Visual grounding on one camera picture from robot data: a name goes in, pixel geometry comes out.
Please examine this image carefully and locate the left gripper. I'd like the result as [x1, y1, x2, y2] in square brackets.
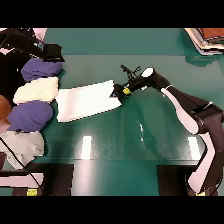
[42, 43, 66, 63]

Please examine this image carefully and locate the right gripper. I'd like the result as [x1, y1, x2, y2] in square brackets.
[110, 83, 133, 98]

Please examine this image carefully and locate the white garment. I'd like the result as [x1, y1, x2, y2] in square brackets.
[54, 79, 123, 124]

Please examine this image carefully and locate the purple garment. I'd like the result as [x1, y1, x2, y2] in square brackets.
[6, 100, 55, 134]
[21, 57, 65, 83]

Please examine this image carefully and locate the cream garment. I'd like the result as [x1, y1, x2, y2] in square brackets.
[12, 76, 60, 105]

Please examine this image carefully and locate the grey garment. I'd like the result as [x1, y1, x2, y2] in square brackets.
[0, 130, 46, 170]

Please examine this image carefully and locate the brown garment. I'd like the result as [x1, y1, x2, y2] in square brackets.
[199, 28, 224, 42]

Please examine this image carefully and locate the black cable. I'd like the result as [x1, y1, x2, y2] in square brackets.
[0, 135, 47, 196]

